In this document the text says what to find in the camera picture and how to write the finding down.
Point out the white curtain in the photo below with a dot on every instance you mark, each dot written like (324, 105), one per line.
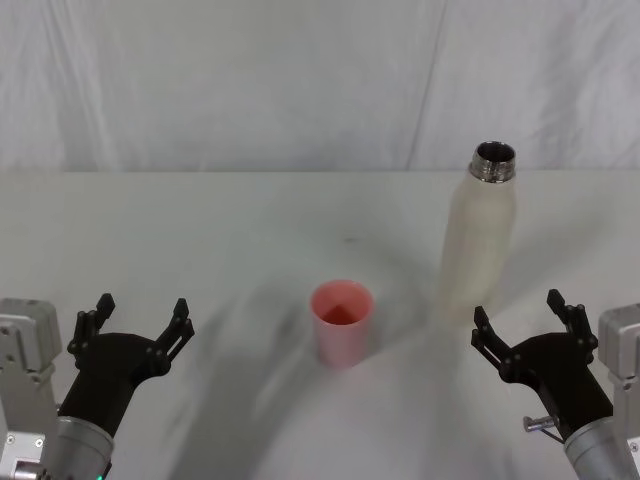
(250, 75)

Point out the pink cup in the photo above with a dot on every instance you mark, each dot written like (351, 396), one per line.
(342, 335)

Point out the white tablecloth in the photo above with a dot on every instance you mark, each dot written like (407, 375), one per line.
(225, 240)

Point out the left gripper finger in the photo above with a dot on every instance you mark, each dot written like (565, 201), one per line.
(175, 332)
(86, 325)

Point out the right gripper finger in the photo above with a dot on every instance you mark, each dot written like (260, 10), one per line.
(574, 322)
(492, 345)

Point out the cream vacuum bottle steel neck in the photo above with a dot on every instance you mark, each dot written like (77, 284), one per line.
(477, 240)

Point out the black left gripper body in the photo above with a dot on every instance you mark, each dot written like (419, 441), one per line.
(107, 370)

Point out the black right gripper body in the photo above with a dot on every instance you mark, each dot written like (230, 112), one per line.
(560, 370)

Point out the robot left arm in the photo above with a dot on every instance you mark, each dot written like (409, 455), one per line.
(75, 450)

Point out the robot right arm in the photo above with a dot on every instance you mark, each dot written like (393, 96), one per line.
(620, 350)

